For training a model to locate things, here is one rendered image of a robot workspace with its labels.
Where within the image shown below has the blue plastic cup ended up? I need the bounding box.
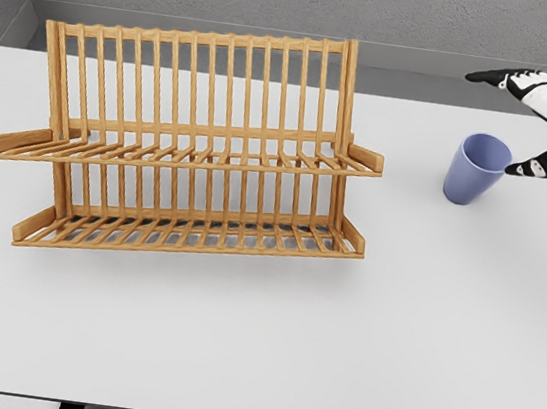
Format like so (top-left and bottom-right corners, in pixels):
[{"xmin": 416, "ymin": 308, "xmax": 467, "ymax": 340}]
[{"xmin": 440, "ymin": 128, "xmax": 516, "ymax": 213}]

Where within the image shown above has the wooden two-tier dish rack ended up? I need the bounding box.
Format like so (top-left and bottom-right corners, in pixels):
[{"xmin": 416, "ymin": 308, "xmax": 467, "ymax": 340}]
[{"xmin": 0, "ymin": 0, "xmax": 400, "ymax": 293}]

